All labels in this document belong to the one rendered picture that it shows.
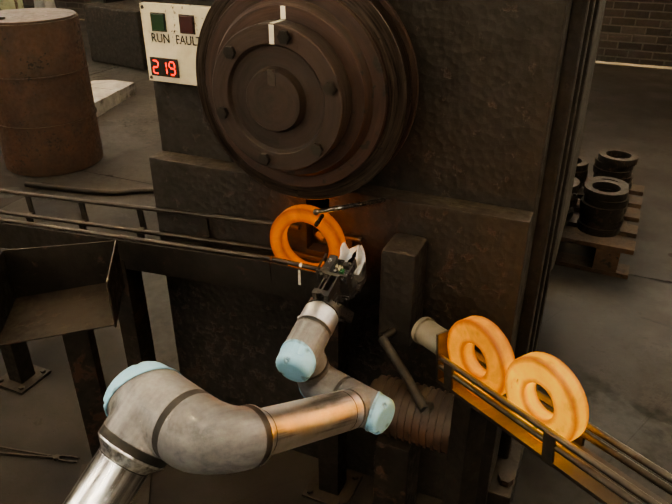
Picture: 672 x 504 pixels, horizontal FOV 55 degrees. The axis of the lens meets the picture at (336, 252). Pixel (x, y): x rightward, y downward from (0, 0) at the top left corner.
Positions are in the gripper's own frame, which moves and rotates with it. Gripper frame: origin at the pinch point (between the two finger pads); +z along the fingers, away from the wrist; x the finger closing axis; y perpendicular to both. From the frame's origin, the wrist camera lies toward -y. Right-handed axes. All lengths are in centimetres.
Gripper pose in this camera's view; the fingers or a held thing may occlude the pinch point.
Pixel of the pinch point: (358, 251)
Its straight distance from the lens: 146.1
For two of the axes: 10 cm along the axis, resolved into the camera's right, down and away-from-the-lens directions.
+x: -9.2, -1.9, 3.5
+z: 3.8, -6.9, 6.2
